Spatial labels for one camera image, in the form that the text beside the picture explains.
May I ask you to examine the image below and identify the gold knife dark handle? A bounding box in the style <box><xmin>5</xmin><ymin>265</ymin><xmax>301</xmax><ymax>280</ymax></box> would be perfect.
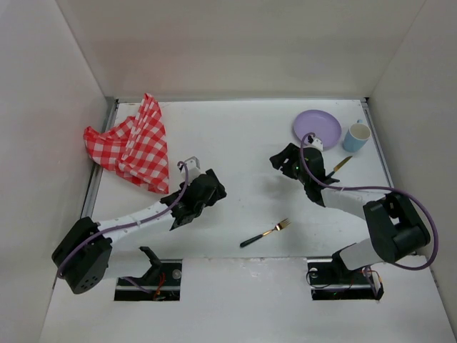
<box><xmin>327</xmin><ymin>156</ymin><xmax>352</xmax><ymax>178</ymax></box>

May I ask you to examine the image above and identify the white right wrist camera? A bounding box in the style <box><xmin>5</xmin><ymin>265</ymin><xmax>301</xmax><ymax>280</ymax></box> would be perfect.
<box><xmin>306</xmin><ymin>134</ymin><xmax>323</xmax><ymax>151</ymax></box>

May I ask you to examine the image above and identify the lilac plastic plate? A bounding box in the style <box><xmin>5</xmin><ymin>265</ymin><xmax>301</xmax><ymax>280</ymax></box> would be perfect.
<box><xmin>293</xmin><ymin>109</ymin><xmax>342</xmax><ymax>150</ymax></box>

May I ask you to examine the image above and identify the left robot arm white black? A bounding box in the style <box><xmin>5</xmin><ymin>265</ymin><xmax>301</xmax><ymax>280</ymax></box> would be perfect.
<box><xmin>51</xmin><ymin>169</ymin><xmax>226</xmax><ymax>294</ymax></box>

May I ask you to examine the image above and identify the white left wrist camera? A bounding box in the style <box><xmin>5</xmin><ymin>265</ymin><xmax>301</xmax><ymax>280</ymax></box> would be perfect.
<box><xmin>184</xmin><ymin>156</ymin><xmax>201</xmax><ymax>181</ymax></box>

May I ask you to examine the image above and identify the red white checkered cloth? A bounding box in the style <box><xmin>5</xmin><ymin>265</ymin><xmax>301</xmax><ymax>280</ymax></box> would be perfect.
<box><xmin>83</xmin><ymin>93</ymin><xmax>169</xmax><ymax>194</ymax></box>

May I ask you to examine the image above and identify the gold fork dark green handle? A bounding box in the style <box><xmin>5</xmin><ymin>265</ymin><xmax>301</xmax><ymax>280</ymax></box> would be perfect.
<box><xmin>239</xmin><ymin>219</ymin><xmax>291</xmax><ymax>249</ymax></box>

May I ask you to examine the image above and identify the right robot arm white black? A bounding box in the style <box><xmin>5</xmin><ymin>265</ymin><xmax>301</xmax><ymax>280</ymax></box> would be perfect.
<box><xmin>269</xmin><ymin>143</ymin><xmax>431</xmax><ymax>277</ymax></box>

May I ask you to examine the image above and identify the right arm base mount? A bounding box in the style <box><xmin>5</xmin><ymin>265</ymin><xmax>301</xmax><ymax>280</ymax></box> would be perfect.
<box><xmin>306</xmin><ymin>259</ymin><xmax>384</xmax><ymax>301</ymax></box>

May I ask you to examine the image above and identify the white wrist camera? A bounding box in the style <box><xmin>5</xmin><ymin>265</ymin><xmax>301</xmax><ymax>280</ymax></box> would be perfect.
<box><xmin>184</xmin><ymin>156</ymin><xmax>201</xmax><ymax>181</ymax></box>
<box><xmin>306</xmin><ymin>134</ymin><xmax>323</xmax><ymax>151</ymax></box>

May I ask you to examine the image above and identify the light blue mug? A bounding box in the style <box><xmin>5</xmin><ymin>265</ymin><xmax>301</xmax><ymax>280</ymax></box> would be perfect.
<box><xmin>343</xmin><ymin>119</ymin><xmax>371</xmax><ymax>153</ymax></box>

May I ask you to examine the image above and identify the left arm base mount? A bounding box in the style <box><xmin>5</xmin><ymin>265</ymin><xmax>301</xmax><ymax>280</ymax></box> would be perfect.
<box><xmin>114</xmin><ymin>259</ymin><xmax>183</xmax><ymax>302</ymax></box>

